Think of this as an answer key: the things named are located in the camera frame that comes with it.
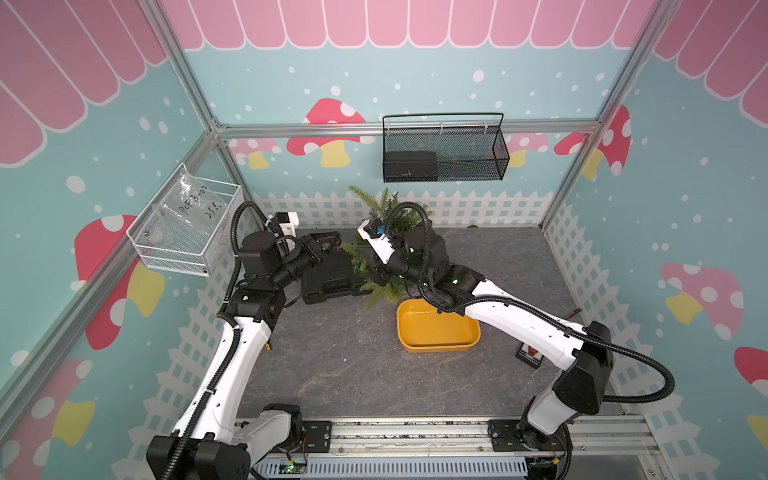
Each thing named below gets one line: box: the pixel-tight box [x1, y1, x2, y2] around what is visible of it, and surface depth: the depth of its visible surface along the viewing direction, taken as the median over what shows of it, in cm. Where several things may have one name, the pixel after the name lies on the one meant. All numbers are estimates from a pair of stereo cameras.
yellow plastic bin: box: [396, 298, 482, 353], surface depth 93 cm
